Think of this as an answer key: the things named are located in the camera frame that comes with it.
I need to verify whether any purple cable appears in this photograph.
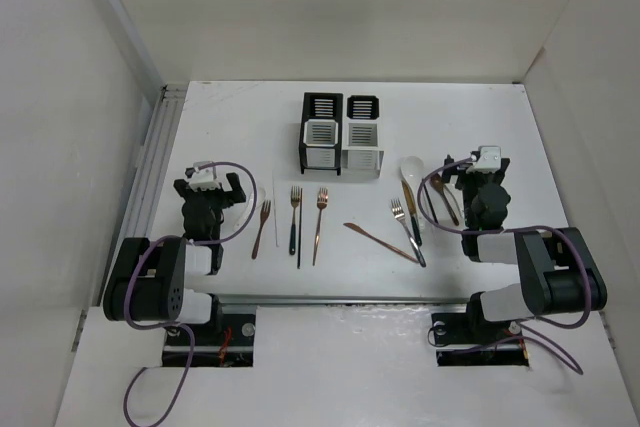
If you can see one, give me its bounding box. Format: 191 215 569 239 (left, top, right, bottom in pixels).
122 160 259 424
417 156 606 376

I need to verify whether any aluminium rail front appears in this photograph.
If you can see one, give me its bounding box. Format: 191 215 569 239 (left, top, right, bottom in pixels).
218 294 469 306

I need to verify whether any small white ceramic spoon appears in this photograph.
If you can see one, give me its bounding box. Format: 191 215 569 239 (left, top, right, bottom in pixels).
234 185 266 231

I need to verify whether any black chopstick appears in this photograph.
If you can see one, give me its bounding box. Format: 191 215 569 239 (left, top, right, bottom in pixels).
424 184 439 224
296 204 303 270

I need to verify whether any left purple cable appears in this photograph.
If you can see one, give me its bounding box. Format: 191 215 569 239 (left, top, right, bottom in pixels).
122 160 259 424

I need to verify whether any rose gold knife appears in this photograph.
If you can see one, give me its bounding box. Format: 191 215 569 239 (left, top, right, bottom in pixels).
344 222 418 264

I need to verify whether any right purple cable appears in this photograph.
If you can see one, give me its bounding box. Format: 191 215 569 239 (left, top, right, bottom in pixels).
417 156 606 376

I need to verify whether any rose gold fork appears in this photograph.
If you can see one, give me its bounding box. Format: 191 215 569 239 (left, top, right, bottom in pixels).
312 187 328 266

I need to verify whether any gold knife green handle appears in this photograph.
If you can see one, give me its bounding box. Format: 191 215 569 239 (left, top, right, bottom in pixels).
402 181 422 246

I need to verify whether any right white chopstick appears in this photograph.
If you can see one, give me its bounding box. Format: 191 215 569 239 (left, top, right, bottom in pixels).
444 184 463 219

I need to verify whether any large white ceramic spoon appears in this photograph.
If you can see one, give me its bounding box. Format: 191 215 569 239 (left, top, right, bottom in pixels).
400 156 424 238

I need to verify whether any gold fork green handle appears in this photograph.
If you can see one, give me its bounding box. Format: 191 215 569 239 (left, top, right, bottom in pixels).
288 186 302 256

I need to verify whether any left white chopstick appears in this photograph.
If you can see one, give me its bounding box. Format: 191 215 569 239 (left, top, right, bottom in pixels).
271 170 279 248

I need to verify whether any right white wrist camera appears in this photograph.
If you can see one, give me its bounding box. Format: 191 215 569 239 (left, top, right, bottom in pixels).
468 146 502 173

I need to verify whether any white utensil rack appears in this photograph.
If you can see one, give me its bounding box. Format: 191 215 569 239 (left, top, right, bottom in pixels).
341 95 384 180

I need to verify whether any aluminium rail left side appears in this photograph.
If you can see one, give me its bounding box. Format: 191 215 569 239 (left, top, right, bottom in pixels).
96 84 188 305

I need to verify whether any silver fork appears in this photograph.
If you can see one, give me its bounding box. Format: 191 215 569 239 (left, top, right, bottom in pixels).
390 198 426 268

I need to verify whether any white chopstick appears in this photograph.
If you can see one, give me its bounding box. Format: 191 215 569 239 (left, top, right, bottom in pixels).
271 170 279 248
444 184 463 219

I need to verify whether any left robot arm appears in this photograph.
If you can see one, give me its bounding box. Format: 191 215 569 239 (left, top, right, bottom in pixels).
102 168 246 344

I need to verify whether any black utensil rack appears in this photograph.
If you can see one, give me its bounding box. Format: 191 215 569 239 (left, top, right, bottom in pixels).
298 92 343 176

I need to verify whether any right black chopstick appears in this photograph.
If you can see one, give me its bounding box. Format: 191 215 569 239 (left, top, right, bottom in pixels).
424 184 439 224

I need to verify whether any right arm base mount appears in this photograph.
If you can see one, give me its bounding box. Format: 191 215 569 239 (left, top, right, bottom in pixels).
427 312 529 367

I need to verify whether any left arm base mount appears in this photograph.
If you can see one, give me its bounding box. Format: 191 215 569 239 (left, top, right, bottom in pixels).
161 303 257 368

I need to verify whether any aluminium rail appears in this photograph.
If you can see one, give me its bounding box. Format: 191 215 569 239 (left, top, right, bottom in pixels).
96 84 188 305
218 294 469 306

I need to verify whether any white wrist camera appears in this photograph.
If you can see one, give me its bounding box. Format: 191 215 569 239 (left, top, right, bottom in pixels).
468 146 502 173
185 162 221 192

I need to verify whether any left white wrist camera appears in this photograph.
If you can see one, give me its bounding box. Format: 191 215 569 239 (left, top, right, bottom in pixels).
185 162 221 192

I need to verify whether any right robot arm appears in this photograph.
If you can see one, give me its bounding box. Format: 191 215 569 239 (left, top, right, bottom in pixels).
442 150 608 341

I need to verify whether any brown wooden spoon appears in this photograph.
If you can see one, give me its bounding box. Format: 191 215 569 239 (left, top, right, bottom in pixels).
430 174 459 226

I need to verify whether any left black chopstick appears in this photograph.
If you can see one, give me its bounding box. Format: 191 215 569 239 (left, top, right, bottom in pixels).
296 204 303 270

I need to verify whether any small copper fork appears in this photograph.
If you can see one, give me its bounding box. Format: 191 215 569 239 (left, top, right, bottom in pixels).
251 200 271 260

